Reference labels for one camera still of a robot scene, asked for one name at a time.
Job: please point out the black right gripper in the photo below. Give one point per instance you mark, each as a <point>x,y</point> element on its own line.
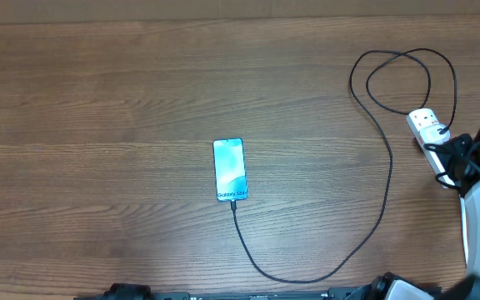
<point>457,142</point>

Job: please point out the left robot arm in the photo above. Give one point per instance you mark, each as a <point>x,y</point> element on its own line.
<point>126,291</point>

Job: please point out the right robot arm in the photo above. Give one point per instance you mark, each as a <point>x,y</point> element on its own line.
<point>390,286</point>

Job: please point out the blue Galaxy smartphone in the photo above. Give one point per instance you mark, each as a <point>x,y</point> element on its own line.
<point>230,170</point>

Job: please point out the white USB charger plug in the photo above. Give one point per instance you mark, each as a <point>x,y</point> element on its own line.
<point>435,134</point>

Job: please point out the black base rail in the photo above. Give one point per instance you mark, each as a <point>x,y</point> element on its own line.
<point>335,293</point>

